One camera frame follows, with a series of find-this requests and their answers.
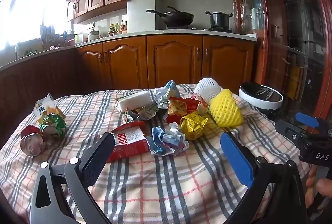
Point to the crushed red can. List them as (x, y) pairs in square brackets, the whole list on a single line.
[(32, 144)]

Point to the white kitchen countertop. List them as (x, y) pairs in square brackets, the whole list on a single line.
[(134, 34)]

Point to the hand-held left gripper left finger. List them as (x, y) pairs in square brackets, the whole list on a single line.
[(99, 159)]

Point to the dish rack with utensils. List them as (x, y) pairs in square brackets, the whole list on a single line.
[(54, 37)]

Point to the pink white small wrapper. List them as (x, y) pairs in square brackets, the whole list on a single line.
[(199, 99)]

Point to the white bin with black liner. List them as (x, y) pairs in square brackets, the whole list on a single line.
[(259, 102)]

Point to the plaid tablecloth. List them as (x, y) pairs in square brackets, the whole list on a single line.
[(160, 182)]

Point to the crumpled blue silver wrapper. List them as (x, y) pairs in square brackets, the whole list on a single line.
[(166, 93)]

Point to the white ceramic lidded pot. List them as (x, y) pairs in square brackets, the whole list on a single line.
[(94, 35)]

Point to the yellow oil bottle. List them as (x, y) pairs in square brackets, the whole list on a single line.
[(117, 28)]

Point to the white cup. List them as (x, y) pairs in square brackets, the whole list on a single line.
[(78, 38)]

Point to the person's right hand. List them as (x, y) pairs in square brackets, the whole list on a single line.
[(325, 186)]

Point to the black wok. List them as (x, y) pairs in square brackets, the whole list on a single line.
[(179, 19)]

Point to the red paper carton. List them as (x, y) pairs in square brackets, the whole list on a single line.
[(129, 143)]

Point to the crumpled green white wrapper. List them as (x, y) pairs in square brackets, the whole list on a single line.
[(145, 112)]

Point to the white teal snack bag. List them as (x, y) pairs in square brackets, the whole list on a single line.
[(44, 106)]

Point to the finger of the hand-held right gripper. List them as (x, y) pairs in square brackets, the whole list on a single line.
[(307, 120), (293, 130)]

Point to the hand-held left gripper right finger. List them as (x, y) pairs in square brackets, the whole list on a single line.
[(237, 161)]

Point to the crushed green can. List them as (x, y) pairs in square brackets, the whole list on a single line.
[(53, 126)]

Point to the dark steel cooking pot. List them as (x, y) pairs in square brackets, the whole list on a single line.
[(219, 20)]

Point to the yellow foil wrapper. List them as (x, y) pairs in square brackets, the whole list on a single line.
[(193, 125)]

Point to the red framed glass door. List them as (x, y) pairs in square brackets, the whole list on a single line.
[(295, 39)]

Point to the wooden lower cabinets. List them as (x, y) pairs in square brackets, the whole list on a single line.
[(168, 63)]

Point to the white foam fruit net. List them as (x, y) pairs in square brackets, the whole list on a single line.
[(207, 87)]

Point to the white rectangular packet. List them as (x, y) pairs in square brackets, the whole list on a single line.
[(134, 100)]

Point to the bright window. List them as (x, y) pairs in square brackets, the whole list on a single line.
[(28, 11)]

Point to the yellow foam fruit net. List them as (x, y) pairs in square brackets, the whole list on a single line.
[(225, 109)]

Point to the red snack bag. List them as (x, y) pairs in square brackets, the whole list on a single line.
[(181, 107)]

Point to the dark sauce bottle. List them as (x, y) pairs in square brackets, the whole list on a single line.
[(125, 26)]

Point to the blue white wrapper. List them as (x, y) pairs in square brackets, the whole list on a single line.
[(168, 141)]

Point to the plastic wrapped glass cabinet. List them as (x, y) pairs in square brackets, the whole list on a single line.
[(249, 6)]

